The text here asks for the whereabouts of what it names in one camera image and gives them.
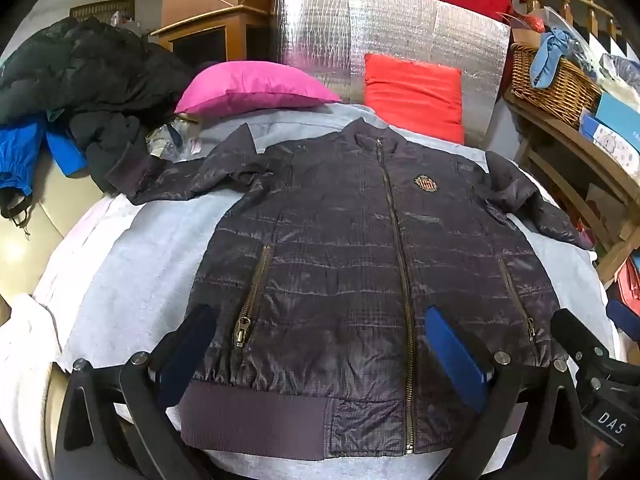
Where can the white bed sheet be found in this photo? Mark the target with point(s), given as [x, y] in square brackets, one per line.
[25, 360]

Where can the red pillow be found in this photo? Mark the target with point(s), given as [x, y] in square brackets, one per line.
[415, 95]

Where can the grey blanket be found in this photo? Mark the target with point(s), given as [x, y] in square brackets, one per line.
[125, 270]

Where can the light blue cloth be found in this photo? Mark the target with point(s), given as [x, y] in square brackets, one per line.
[547, 60]

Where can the black puffer jacket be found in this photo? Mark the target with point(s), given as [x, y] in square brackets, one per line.
[90, 70]

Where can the wicker basket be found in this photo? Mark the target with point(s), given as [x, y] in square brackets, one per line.
[560, 87]

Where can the white patterned box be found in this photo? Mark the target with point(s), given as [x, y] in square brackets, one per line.
[617, 152]

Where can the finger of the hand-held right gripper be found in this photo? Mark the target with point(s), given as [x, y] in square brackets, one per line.
[575, 332]

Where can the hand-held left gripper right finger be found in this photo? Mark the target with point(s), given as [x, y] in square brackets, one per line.
[457, 360]

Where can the blue cardboard box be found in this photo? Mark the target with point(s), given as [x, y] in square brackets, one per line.
[617, 115]

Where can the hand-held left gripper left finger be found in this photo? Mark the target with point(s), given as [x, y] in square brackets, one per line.
[182, 355]

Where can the wooden shelf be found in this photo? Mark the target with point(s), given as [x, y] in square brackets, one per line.
[560, 130]

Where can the pink pillow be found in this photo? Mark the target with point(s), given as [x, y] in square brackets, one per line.
[255, 85]

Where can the beige leather sofa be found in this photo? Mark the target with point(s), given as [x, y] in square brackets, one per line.
[55, 210]

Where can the clear plastic bag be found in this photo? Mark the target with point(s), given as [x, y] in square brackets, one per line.
[172, 142]

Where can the dark quilted zip jacket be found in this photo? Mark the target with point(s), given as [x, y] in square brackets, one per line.
[325, 260]

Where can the silver foil insulation mat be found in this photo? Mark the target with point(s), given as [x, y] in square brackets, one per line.
[390, 25]

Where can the black crumpled garment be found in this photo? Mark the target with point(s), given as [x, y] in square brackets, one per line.
[110, 145]

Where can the blue jacket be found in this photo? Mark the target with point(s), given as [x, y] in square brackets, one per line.
[20, 152]

